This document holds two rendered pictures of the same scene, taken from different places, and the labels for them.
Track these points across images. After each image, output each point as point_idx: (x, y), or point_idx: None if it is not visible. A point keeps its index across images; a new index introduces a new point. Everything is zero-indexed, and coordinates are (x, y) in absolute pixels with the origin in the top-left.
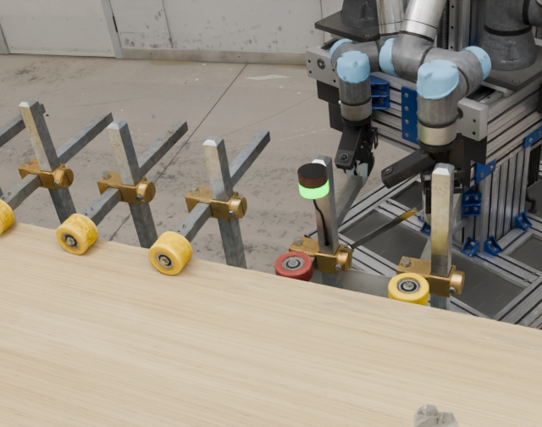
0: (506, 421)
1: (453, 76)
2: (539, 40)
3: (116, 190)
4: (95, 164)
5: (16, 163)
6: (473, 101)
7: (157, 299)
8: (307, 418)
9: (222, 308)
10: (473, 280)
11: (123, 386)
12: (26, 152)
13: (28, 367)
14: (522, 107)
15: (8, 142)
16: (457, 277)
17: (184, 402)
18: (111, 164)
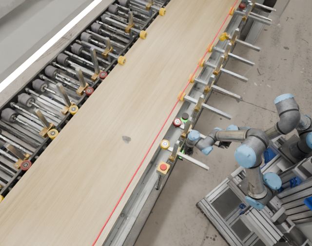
0: (124, 152)
1: (190, 137)
2: (282, 211)
3: (206, 83)
4: (303, 100)
5: (302, 78)
6: (237, 174)
7: (170, 95)
8: (132, 119)
9: (165, 107)
10: (229, 204)
11: (147, 90)
12: (310, 80)
13: (155, 75)
14: (244, 195)
15: None
16: (170, 157)
17: (141, 100)
18: (304, 105)
